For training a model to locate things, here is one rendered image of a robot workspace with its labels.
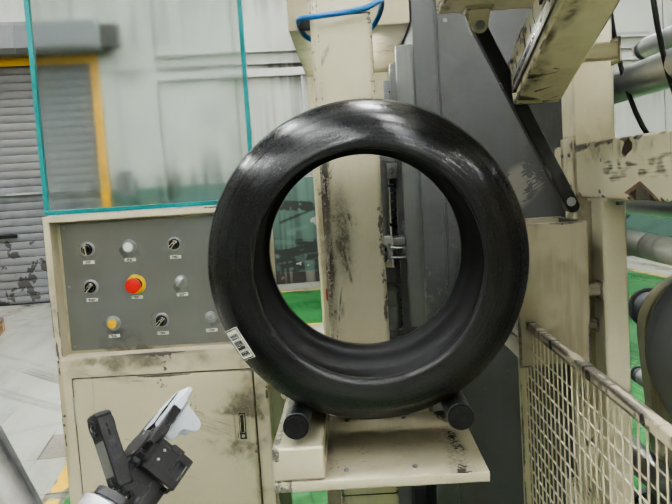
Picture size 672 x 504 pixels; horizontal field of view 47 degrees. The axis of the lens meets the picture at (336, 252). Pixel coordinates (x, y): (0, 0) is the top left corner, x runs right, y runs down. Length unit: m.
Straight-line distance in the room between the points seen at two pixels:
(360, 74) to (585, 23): 0.52
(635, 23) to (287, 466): 10.96
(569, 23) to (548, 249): 0.50
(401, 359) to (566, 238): 0.42
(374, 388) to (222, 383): 0.80
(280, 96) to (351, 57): 8.77
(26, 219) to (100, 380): 8.57
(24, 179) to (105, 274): 8.54
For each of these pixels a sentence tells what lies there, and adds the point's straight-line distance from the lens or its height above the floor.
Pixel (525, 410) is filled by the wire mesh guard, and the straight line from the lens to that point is 1.77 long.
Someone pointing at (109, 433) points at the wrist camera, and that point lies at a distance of 1.20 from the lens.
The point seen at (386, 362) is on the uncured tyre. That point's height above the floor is 0.94.
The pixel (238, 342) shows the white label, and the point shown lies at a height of 1.05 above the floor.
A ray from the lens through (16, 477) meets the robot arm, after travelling 0.99.
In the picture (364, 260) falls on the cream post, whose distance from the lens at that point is 1.65.
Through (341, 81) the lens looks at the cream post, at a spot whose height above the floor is 1.52.
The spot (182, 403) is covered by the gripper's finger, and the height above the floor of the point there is 0.98.
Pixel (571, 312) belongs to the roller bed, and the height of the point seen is 1.01.
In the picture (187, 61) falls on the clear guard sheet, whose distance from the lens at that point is 2.05.
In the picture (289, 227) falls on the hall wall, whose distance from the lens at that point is 10.30.
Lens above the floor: 1.31
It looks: 5 degrees down
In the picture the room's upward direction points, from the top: 4 degrees counter-clockwise
